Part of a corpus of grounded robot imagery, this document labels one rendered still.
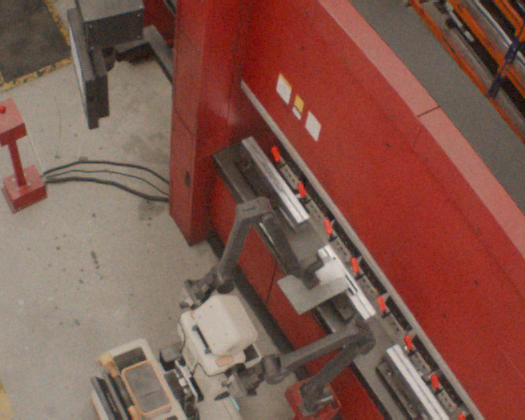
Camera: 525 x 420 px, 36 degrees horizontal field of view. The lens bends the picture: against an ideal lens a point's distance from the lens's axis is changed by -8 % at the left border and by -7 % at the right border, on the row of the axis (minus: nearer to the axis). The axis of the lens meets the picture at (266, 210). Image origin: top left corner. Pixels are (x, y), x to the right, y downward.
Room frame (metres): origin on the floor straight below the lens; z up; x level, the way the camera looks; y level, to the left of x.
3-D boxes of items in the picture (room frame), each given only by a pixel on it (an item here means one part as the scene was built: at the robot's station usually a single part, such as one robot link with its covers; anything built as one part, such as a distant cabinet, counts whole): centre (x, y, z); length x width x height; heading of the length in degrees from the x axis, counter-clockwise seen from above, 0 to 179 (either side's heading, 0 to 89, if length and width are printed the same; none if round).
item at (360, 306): (1.74, -0.41, 0.92); 0.39 x 0.06 x 0.10; 42
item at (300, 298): (1.68, -0.26, 1.00); 0.26 x 0.18 x 0.01; 132
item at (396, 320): (1.50, -0.62, 1.26); 0.15 x 0.09 x 0.17; 42
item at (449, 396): (1.20, -0.89, 1.26); 0.15 x 0.09 x 0.17; 42
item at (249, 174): (2.19, 0.07, 0.89); 0.30 x 0.05 x 0.03; 42
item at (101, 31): (2.38, 0.86, 1.53); 0.51 x 0.25 x 0.85; 29
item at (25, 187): (2.36, 1.45, 0.41); 0.25 x 0.20 x 0.83; 132
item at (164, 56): (2.57, 0.70, 1.18); 0.40 x 0.24 x 0.07; 42
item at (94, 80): (2.29, 0.91, 1.42); 0.45 x 0.12 x 0.36; 29
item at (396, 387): (1.29, -0.74, 0.89); 0.30 x 0.05 x 0.03; 42
